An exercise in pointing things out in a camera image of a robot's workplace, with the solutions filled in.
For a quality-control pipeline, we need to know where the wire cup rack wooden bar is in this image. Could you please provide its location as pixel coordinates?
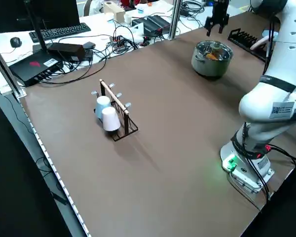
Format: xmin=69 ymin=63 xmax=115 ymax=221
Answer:
xmin=90 ymin=79 xmax=139 ymax=143

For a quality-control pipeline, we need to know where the aluminium post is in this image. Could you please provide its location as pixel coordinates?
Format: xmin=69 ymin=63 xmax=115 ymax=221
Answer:
xmin=169 ymin=0 xmax=182 ymax=40

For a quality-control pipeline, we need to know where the black dish rack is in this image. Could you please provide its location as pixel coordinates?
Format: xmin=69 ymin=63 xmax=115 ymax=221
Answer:
xmin=227 ymin=29 xmax=267 ymax=62

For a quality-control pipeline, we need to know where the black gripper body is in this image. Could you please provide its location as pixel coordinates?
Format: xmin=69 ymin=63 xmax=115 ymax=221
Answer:
xmin=212 ymin=0 xmax=229 ymax=24

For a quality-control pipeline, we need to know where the aluminium frame rail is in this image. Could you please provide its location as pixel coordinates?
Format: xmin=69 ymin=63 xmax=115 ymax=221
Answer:
xmin=0 ymin=39 xmax=27 ymax=100

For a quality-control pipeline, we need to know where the black desk cable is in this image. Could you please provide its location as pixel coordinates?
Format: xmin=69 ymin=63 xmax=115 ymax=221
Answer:
xmin=38 ymin=48 xmax=107 ymax=85

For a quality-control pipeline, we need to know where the white plate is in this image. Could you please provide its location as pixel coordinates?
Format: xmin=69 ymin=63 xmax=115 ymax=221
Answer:
xmin=251 ymin=37 xmax=268 ymax=50

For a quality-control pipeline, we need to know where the light blue cup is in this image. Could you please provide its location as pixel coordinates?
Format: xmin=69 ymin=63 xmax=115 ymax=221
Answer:
xmin=94 ymin=96 xmax=113 ymax=122

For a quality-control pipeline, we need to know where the black stand pole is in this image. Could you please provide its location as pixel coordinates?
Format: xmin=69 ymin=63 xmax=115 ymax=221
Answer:
xmin=23 ymin=0 xmax=49 ymax=54

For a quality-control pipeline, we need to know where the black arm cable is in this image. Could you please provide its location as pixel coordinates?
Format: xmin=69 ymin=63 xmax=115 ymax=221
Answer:
xmin=262 ymin=16 xmax=281 ymax=75

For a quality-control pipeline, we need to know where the pale pink cup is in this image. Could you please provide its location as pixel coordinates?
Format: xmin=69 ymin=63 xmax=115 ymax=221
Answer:
xmin=101 ymin=106 xmax=121 ymax=132

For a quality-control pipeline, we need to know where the black ribbed metal box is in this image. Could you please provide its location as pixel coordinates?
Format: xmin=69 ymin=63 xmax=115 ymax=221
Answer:
xmin=132 ymin=14 xmax=171 ymax=34

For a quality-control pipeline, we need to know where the usb hub with plugs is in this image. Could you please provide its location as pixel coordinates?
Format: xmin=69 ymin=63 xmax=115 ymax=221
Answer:
xmin=110 ymin=36 xmax=129 ymax=52

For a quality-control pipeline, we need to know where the black base cable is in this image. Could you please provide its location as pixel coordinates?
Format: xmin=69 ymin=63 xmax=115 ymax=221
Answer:
xmin=241 ymin=122 xmax=296 ymax=213

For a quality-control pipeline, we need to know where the black power brick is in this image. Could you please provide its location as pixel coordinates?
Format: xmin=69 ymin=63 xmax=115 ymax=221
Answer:
xmin=47 ymin=42 xmax=86 ymax=60

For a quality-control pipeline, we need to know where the light blue plate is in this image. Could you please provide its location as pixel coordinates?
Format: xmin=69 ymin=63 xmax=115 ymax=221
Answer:
xmin=262 ymin=29 xmax=279 ymax=40

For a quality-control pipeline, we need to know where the pale green cooking pot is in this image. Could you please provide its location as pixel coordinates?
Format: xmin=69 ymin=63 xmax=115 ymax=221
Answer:
xmin=191 ymin=40 xmax=234 ymax=78

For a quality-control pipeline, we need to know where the black computer box red logo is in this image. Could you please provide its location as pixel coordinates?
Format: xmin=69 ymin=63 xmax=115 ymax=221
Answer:
xmin=8 ymin=52 xmax=65 ymax=87

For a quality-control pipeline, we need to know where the black monitor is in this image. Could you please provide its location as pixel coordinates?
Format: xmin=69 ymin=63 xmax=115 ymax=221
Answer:
xmin=0 ymin=0 xmax=80 ymax=34

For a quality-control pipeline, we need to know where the glass pot lid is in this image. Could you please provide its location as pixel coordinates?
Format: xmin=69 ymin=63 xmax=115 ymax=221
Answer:
xmin=194 ymin=40 xmax=234 ymax=63

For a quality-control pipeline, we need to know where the cardboard box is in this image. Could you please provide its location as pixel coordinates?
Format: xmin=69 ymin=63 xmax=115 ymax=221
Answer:
xmin=103 ymin=1 xmax=126 ymax=23

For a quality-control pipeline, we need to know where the black keyboard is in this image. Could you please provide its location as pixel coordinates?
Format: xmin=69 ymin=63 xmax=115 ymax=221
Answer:
xmin=29 ymin=23 xmax=92 ymax=43

